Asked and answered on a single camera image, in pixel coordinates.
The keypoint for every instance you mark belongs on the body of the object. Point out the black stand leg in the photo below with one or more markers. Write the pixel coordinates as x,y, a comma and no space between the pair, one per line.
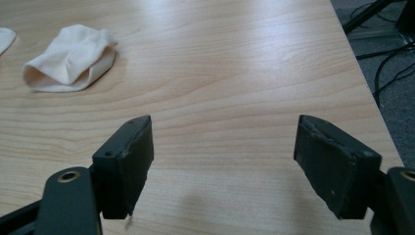
365,14

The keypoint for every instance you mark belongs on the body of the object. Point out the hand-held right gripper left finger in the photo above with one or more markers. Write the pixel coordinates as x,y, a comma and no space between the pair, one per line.
125,169

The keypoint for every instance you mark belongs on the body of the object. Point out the cream white sock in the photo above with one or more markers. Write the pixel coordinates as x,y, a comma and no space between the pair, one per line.
70,60
5,38

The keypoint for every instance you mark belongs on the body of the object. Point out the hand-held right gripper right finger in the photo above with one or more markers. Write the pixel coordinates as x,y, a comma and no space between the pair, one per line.
336,169

